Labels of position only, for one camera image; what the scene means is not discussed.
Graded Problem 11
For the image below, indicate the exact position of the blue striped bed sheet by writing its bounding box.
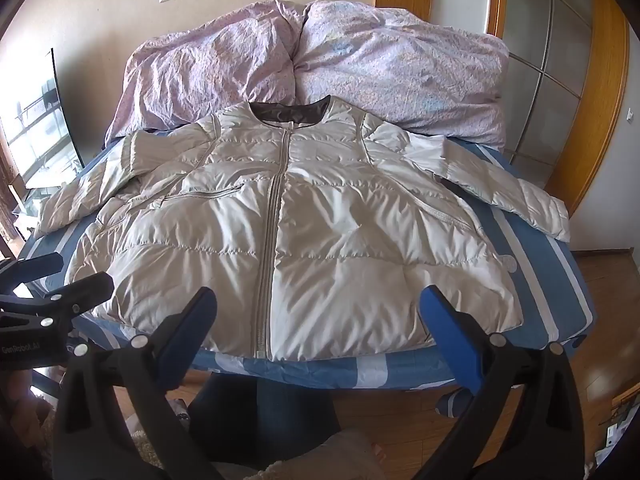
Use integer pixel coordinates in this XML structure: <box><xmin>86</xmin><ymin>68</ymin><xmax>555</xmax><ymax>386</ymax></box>
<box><xmin>20</xmin><ymin>130</ymin><xmax>598</xmax><ymax>418</ymax></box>

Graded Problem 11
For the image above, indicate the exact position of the person's leg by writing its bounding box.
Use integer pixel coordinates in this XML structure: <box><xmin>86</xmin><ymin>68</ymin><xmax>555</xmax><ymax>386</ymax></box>
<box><xmin>187</xmin><ymin>371</ymin><xmax>266</xmax><ymax>467</ymax></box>
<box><xmin>260</xmin><ymin>385</ymin><xmax>337</xmax><ymax>461</ymax></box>

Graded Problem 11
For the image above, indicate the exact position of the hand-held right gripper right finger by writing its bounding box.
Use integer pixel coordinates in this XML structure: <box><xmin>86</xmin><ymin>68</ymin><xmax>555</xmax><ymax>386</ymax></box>
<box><xmin>415</xmin><ymin>285</ymin><xmax>587</xmax><ymax>480</ymax></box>

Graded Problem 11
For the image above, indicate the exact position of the glass television stand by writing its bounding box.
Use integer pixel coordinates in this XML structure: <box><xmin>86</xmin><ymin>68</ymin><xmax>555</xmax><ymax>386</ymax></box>
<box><xmin>0</xmin><ymin>185</ymin><xmax>57</xmax><ymax>243</ymax></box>

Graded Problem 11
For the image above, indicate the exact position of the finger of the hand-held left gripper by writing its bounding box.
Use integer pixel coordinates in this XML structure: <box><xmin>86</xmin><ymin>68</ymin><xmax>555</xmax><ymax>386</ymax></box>
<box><xmin>0</xmin><ymin>254</ymin><xmax>64</xmax><ymax>287</ymax></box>
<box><xmin>0</xmin><ymin>272</ymin><xmax>115</xmax><ymax>328</ymax></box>

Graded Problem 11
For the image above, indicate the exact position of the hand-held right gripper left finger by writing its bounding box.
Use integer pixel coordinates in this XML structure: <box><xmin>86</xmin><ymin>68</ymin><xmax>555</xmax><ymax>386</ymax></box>
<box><xmin>52</xmin><ymin>286</ymin><xmax>221</xmax><ymax>480</ymax></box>

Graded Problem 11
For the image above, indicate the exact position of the person's right leg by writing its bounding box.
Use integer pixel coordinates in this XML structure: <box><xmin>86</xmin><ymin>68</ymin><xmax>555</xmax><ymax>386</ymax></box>
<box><xmin>260</xmin><ymin>385</ymin><xmax>337</xmax><ymax>461</ymax></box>

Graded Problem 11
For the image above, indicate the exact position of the frosted glass door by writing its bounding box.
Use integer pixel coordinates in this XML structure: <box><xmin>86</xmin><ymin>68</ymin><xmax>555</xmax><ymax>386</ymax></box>
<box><xmin>500</xmin><ymin>0</ymin><xmax>596</xmax><ymax>191</ymax></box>

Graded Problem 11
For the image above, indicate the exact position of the pale pink cloth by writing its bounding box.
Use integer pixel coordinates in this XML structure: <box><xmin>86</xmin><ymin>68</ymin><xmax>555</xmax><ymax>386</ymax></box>
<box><xmin>300</xmin><ymin>429</ymin><xmax>383</xmax><ymax>480</ymax></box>

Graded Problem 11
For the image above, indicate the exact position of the wooden door frame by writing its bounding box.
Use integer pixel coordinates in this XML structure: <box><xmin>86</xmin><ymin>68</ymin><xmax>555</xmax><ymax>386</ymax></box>
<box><xmin>375</xmin><ymin>0</ymin><xmax>630</xmax><ymax>216</ymax></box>

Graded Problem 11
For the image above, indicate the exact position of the brown curtain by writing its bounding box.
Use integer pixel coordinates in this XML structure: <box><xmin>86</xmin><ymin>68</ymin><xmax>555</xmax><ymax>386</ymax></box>
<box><xmin>0</xmin><ymin>142</ymin><xmax>21</xmax><ymax>256</ymax></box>

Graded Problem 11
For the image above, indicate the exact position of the person's left leg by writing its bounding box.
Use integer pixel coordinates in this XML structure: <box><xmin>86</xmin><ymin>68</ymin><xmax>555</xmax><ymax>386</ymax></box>
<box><xmin>187</xmin><ymin>371</ymin><xmax>266</xmax><ymax>467</ymax></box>

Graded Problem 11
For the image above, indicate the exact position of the lilac crinkled duvet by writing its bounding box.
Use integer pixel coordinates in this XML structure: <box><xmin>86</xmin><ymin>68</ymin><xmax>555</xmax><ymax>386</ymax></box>
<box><xmin>105</xmin><ymin>0</ymin><xmax>511</xmax><ymax>148</ymax></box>

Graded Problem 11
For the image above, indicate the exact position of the beige puffer jacket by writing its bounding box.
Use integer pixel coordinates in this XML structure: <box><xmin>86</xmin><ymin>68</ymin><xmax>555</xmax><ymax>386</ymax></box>
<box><xmin>32</xmin><ymin>95</ymin><xmax>572</xmax><ymax>362</ymax></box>

